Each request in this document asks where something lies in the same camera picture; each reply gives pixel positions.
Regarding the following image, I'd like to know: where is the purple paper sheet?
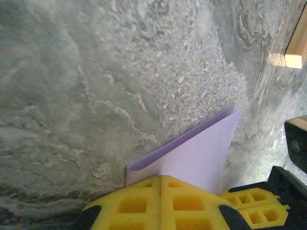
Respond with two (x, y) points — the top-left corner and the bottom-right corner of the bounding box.
(125, 104), (245, 195)

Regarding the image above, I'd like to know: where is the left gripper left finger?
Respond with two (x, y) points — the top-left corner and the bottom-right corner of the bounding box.
(81, 175), (161, 230)

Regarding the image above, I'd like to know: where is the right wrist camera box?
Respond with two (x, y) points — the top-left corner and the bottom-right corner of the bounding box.
(283, 114), (307, 173)

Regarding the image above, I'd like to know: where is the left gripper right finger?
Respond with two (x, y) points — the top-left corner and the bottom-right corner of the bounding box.
(160, 175), (251, 230)

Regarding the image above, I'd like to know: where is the small wooden block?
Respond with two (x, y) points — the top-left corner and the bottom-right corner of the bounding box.
(284, 9), (307, 69)

